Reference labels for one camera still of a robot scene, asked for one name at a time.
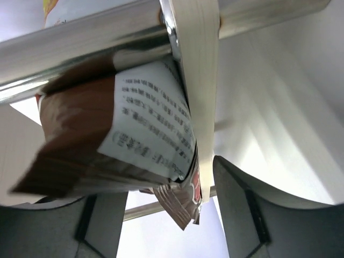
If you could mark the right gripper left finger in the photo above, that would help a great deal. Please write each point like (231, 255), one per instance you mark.
(76, 227)

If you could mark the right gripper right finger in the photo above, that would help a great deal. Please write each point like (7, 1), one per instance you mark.
(260, 220)

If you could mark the brown Chuba cassava bag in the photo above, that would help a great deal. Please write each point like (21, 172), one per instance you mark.
(56, 12)

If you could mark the white two-tier shelf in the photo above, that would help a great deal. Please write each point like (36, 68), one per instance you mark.
(136, 33)

